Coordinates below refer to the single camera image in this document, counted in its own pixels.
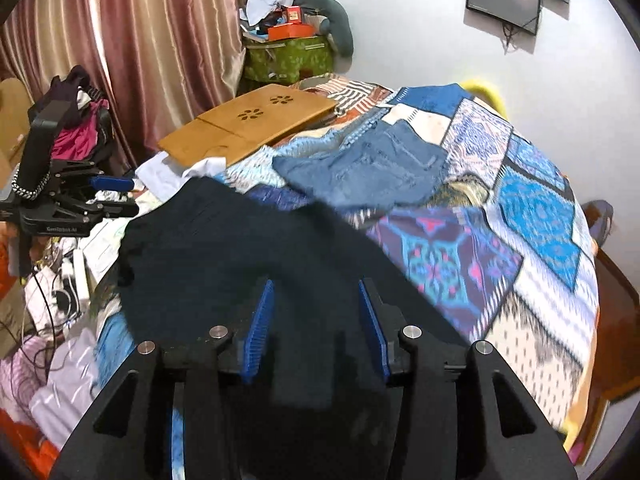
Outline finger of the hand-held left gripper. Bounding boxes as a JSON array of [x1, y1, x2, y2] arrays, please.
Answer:
[[50, 194, 140, 223], [54, 159, 137, 194]]

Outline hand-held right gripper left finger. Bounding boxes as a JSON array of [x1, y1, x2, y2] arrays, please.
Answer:
[[48, 279, 276, 480]]

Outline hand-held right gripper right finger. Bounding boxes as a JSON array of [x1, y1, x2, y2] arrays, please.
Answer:
[[358, 278, 581, 480]]

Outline black pants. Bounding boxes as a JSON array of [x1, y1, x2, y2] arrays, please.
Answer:
[[116, 177, 481, 480]]

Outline white cloth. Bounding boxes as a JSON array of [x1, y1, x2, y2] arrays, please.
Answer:
[[135, 152, 229, 202]]

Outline pile of clothes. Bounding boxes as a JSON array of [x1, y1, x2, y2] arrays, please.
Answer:
[[50, 65, 117, 166]]

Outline striped pink curtain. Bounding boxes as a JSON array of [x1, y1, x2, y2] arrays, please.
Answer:
[[0, 0, 261, 171]]

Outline patchwork printed blanket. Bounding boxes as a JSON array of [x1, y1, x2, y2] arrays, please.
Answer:
[[95, 76, 601, 456]]

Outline wooden folding lap table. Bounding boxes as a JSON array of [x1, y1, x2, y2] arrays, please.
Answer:
[[157, 84, 339, 167]]

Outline blue denim shorts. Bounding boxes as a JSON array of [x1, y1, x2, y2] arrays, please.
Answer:
[[272, 121, 447, 213]]

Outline green patterned storage box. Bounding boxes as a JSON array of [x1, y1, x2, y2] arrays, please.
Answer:
[[243, 35, 335, 84]]

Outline orange box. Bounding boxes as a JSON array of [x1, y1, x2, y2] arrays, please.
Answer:
[[267, 22, 318, 43]]

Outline wooden furniture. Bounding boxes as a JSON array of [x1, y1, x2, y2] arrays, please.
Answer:
[[575, 245, 640, 466]]

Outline yellow plastic object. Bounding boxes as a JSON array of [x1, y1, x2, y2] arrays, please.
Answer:
[[460, 79, 511, 121]]

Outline grey neck pillow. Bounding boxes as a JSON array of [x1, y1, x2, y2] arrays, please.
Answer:
[[295, 0, 356, 58]]

